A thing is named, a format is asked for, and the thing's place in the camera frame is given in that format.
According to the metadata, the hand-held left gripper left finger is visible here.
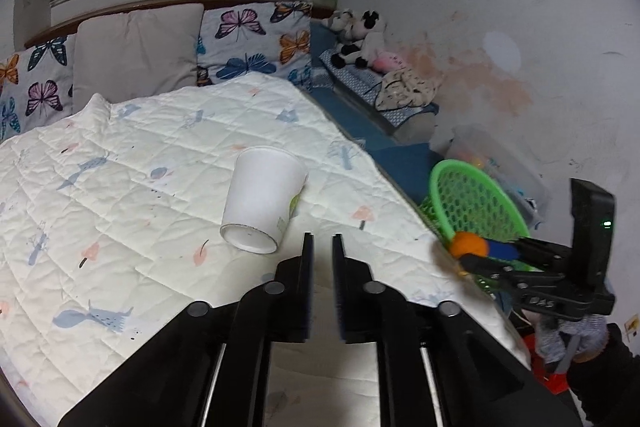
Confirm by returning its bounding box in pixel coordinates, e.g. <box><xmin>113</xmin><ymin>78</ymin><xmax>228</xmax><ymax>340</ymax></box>
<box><xmin>57</xmin><ymin>232</ymin><xmax>316</xmax><ymax>427</ymax></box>

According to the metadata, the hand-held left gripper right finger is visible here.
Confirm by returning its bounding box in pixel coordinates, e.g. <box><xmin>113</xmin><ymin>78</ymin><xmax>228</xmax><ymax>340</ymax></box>
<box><xmin>331</xmin><ymin>233</ymin><xmax>583</xmax><ymax>427</ymax></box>

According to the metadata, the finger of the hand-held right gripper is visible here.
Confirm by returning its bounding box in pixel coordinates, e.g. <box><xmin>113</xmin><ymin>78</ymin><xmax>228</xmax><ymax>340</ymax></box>
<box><xmin>486</xmin><ymin>237</ymin><xmax>576</xmax><ymax>275</ymax></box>
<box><xmin>457</xmin><ymin>254</ymin><xmax>572</xmax><ymax>294</ymax></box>

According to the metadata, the white paper cup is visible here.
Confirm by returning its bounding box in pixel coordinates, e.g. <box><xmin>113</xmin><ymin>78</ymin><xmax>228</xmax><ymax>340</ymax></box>
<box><xmin>220</xmin><ymin>146</ymin><xmax>309</xmax><ymax>255</ymax></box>

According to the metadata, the green plastic mesh basket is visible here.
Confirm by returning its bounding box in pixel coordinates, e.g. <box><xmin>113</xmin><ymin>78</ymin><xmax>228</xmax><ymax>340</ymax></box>
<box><xmin>419</xmin><ymin>159</ymin><xmax>531</xmax><ymax>293</ymax></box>

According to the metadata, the person's right forearm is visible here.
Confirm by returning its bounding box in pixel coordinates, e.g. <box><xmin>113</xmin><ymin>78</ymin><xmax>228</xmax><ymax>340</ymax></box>
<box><xmin>567</xmin><ymin>322</ymin><xmax>640</xmax><ymax>427</ymax></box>

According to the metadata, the person's right hand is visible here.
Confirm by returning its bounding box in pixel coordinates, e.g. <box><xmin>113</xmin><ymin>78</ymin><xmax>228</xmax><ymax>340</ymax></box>
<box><xmin>532</xmin><ymin>312</ymin><xmax>609</xmax><ymax>374</ymax></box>

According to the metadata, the red plastic object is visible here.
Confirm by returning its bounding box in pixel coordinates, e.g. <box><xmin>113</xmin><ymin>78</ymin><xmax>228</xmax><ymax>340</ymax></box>
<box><xmin>527</xmin><ymin>344</ymin><xmax>571</xmax><ymax>395</ymax></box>

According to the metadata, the clear plastic storage box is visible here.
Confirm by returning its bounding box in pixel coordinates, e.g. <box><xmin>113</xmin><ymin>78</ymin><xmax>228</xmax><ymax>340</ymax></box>
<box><xmin>445</xmin><ymin>124</ymin><xmax>548</xmax><ymax>228</ymax></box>

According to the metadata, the blue mat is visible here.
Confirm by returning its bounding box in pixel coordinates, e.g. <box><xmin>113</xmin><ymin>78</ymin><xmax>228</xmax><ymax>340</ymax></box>
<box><xmin>307</xmin><ymin>22</ymin><xmax>446</xmax><ymax>208</ymax></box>

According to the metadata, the white quilted printed blanket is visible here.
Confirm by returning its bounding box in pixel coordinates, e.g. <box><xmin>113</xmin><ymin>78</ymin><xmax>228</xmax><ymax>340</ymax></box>
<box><xmin>0</xmin><ymin>72</ymin><xmax>531</xmax><ymax>425</ymax></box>

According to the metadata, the blue patterned blanket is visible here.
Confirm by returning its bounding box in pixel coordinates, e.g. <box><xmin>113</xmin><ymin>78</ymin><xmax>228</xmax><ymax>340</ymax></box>
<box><xmin>320</xmin><ymin>49</ymin><xmax>441</xmax><ymax>130</ymax></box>

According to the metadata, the cream spotted cloth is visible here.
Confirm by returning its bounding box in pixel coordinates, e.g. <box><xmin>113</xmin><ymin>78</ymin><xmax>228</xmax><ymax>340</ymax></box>
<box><xmin>375</xmin><ymin>68</ymin><xmax>443</xmax><ymax>111</ymax></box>

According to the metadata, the pink plush toy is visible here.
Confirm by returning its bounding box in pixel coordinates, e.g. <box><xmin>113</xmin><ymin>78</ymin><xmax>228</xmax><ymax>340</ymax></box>
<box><xmin>372</xmin><ymin>51</ymin><xmax>411</xmax><ymax>72</ymax></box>

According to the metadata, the black and white cow plush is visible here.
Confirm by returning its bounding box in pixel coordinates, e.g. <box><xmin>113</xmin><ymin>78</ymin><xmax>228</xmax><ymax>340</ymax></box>
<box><xmin>327</xmin><ymin>9</ymin><xmax>388</xmax><ymax>68</ymax></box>

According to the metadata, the large butterfly print pillow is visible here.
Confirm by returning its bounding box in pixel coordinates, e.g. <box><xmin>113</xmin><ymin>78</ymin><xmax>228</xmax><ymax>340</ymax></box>
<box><xmin>196</xmin><ymin>0</ymin><xmax>315</xmax><ymax>88</ymax></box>

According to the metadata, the beige pillow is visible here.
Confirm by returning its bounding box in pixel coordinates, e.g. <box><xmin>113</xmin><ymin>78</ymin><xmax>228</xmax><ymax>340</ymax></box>
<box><xmin>71</xmin><ymin>3</ymin><xmax>205</xmax><ymax>112</ymax></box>

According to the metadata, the wooden headboard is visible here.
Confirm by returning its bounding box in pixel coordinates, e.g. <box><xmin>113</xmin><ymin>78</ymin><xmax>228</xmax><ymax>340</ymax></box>
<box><xmin>24</xmin><ymin>0</ymin><xmax>335</xmax><ymax>50</ymax></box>

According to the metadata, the round white wall sticker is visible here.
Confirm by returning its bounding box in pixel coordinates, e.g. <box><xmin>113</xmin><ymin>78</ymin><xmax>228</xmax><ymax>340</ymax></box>
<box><xmin>482</xmin><ymin>31</ymin><xmax>522</xmax><ymax>71</ymax></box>

